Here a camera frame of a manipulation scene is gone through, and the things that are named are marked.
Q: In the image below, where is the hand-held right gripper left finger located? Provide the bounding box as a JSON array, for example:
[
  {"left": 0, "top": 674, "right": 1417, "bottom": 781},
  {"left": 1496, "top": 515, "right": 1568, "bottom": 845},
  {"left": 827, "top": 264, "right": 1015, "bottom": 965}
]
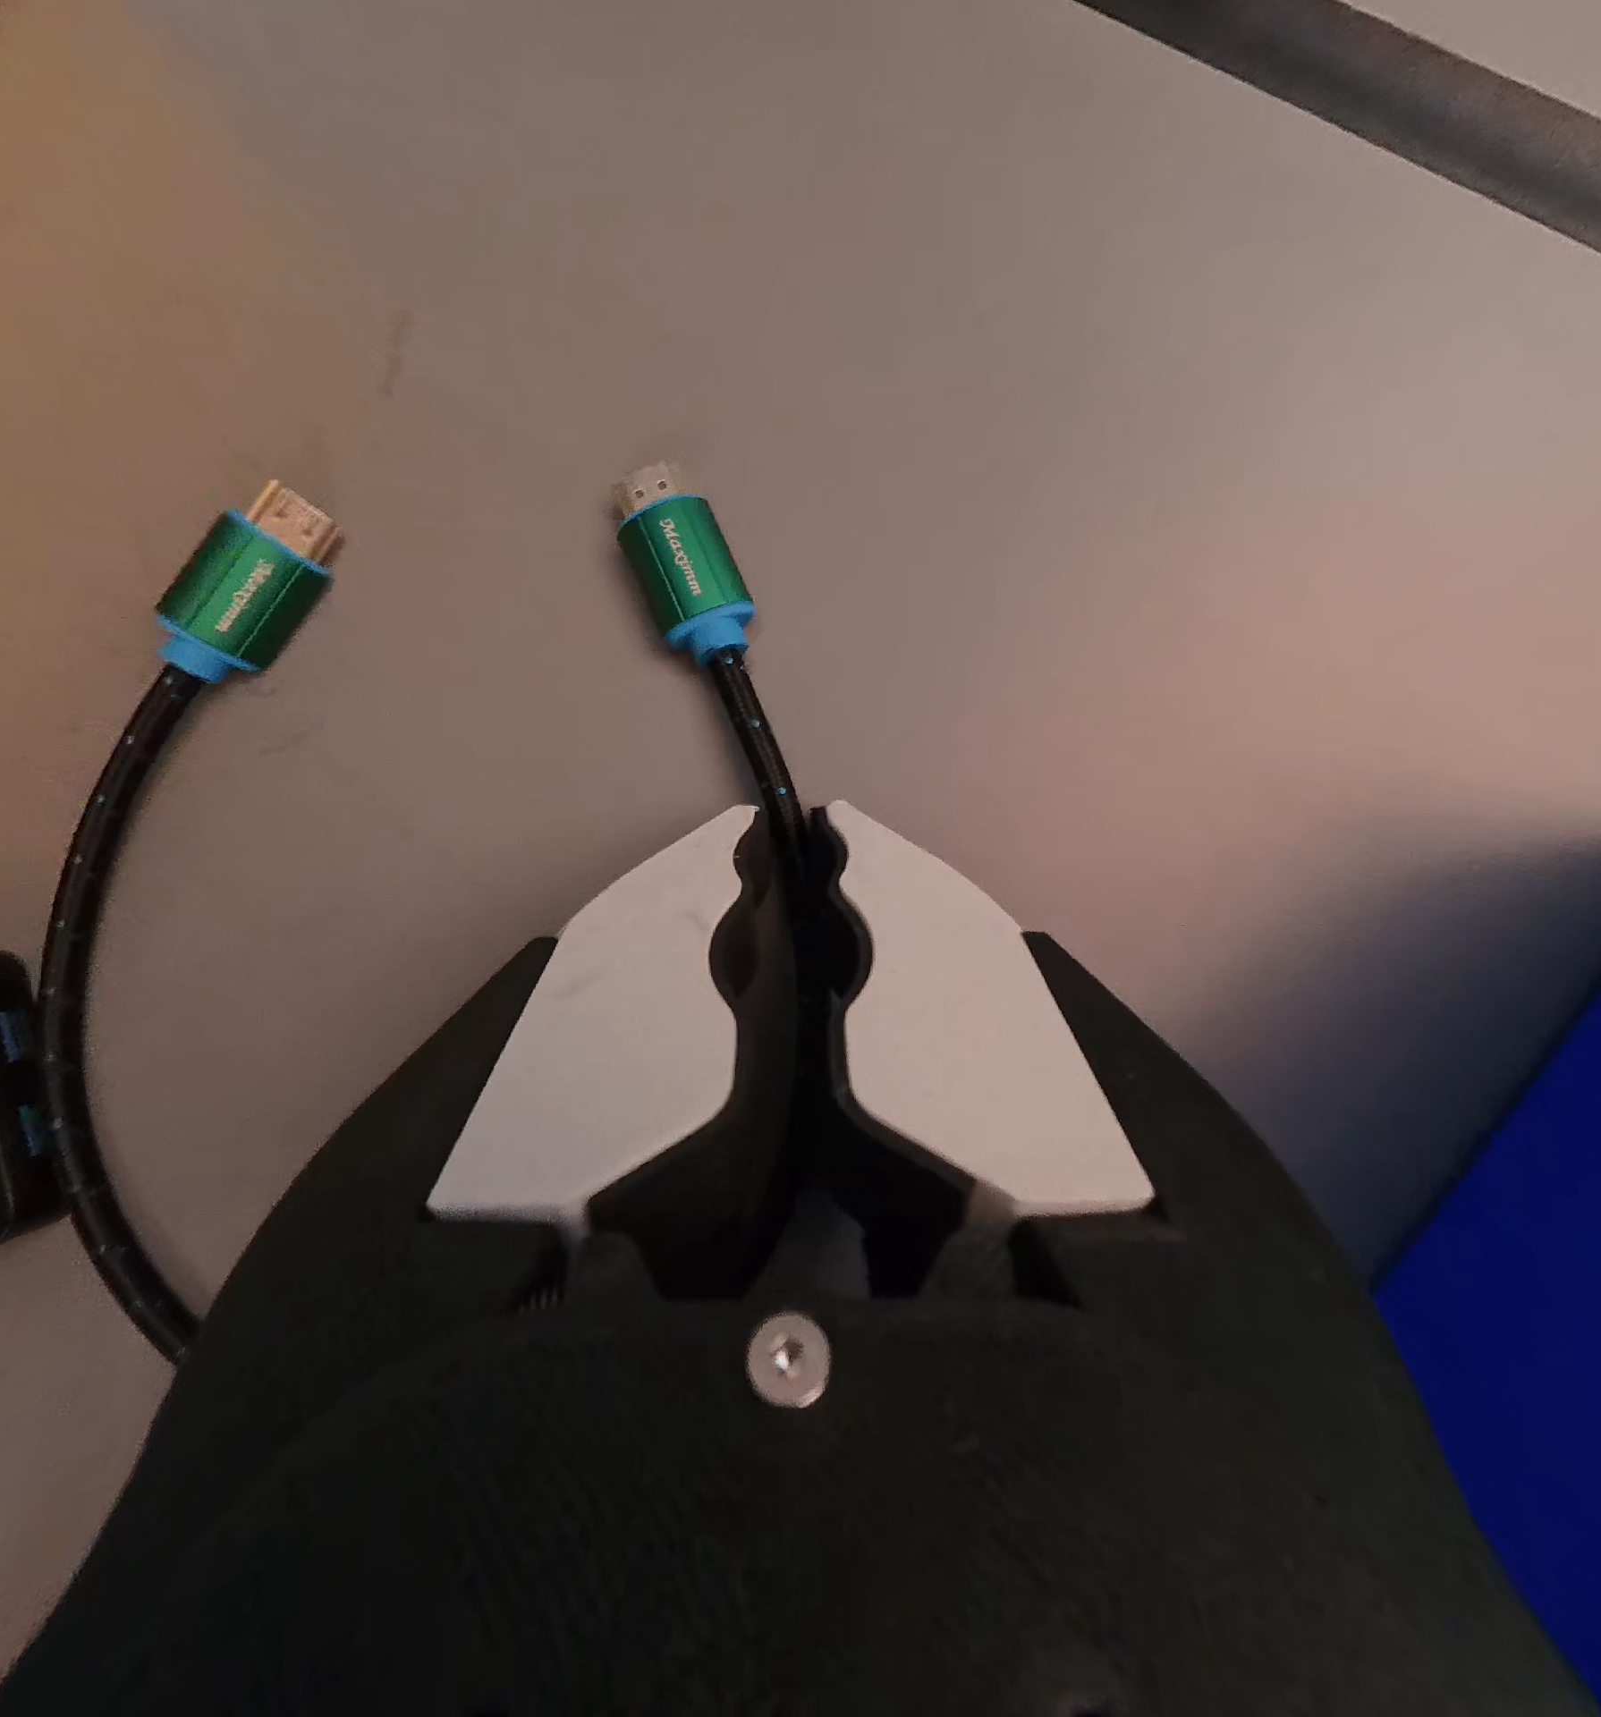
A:
[{"left": 428, "top": 803, "right": 803, "bottom": 1301}]

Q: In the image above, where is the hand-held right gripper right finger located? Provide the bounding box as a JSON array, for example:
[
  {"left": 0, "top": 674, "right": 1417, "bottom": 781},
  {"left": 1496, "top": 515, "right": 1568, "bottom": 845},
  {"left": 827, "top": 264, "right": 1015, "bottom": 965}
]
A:
[{"left": 812, "top": 803, "right": 1157, "bottom": 1301}]

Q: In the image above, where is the black braided HDMI cable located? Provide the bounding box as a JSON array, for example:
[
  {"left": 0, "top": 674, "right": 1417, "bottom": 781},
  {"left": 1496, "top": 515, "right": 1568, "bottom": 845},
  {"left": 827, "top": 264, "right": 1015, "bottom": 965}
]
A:
[{"left": 36, "top": 460, "right": 836, "bottom": 1363}]

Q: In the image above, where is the blue plastic bin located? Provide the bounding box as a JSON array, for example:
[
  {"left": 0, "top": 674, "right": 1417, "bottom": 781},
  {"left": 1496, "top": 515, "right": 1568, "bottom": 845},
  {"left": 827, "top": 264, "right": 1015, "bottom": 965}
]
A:
[{"left": 1371, "top": 913, "right": 1601, "bottom": 1717}]

